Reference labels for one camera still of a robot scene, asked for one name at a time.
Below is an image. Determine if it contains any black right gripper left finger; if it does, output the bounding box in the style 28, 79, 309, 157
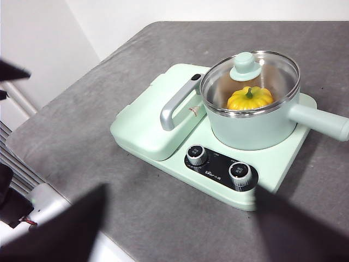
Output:
0, 183, 109, 262

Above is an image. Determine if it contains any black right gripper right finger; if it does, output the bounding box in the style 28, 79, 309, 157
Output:
253, 187, 349, 262

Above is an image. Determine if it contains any yellow pumpkin with green stem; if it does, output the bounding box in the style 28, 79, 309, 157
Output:
227, 86, 274, 111

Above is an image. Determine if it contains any glass lid with green knob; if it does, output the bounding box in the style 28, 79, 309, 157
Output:
200, 50, 300, 117

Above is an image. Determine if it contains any white metal bar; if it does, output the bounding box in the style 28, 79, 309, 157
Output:
0, 81, 38, 117

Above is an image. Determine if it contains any grey ribbed panel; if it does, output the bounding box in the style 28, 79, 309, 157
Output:
0, 120, 47, 195

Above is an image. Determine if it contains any mint green breakfast machine base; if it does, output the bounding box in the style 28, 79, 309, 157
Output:
110, 63, 318, 212

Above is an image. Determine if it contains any silver control knob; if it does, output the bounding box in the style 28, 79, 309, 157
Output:
228, 163, 253, 190
185, 145, 206, 166

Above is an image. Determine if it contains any pale grey camera box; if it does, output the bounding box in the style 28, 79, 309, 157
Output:
27, 184, 70, 219

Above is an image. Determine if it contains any black mount with red wire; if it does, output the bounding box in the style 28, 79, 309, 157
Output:
0, 163, 35, 229

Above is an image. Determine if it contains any mint green pot with handle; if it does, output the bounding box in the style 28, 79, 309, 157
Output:
200, 50, 349, 151

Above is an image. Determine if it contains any green hinged cover, silver handle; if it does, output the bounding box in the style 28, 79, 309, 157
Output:
110, 63, 210, 162

